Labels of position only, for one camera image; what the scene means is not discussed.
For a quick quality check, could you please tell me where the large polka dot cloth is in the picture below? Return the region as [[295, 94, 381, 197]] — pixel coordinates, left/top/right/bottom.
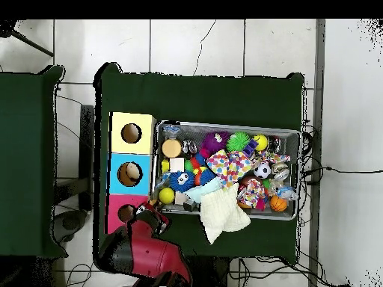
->
[[206, 149, 254, 188]]

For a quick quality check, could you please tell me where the cream waffle cloth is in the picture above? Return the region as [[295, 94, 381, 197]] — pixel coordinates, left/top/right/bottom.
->
[[200, 185, 252, 245]]

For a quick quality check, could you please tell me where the wooden box with three holes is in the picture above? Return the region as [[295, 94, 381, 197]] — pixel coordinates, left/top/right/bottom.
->
[[105, 111, 156, 235]]

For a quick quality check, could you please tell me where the clear mesh bin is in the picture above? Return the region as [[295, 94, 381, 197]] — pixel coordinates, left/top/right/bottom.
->
[[151, 122, 303, 220]]

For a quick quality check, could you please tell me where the black silver round toy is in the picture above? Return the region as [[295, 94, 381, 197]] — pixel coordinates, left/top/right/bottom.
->
[[183, 139, 198, 158]]

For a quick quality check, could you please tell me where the round wooden disc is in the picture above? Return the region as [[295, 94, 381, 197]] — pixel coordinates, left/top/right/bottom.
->
[[161, 138, 183, 159]]

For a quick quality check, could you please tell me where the blue fuzzy ball with eyes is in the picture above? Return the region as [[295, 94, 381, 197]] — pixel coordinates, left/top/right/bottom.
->
[[169, 170, 196, 193]]

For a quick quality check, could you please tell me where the purple spiky ball with eyes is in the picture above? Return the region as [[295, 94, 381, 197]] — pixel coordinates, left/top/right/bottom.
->
[[202, 132, 227, 155]]

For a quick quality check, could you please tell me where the mint green knit cloth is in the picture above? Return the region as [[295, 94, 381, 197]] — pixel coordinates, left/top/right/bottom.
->
[[185, 176, 224, 204]]

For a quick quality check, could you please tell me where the clear crumpled plastic packet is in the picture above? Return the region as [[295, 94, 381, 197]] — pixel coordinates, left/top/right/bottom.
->
[[161, 123, 182, 136]]

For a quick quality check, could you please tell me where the large green spiky ball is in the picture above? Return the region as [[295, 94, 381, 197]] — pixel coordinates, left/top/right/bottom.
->
[[226, 131, 252, 153]]

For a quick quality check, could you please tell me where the purple plastic block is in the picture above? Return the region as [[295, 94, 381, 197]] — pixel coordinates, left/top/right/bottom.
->
[[242, 138, 260, 159]]

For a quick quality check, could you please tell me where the yellow smiley ball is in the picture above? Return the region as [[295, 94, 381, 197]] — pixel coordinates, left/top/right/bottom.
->
[[253, 134, 270, 152]]

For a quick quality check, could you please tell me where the small black white soccer ball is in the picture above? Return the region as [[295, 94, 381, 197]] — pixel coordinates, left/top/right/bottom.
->
[[254, 161, 272, 180]]

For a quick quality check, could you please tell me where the small orange basketball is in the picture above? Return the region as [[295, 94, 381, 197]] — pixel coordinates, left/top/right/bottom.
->
[[269, 194, 288, 213]]

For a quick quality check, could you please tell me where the clear plastic bottle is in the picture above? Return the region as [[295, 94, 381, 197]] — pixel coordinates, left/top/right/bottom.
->
[[274, 184, 299, 202]]

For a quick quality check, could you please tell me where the green cloth side table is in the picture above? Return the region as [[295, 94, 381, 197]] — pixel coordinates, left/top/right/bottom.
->
[[0, 64, 67, 259]]

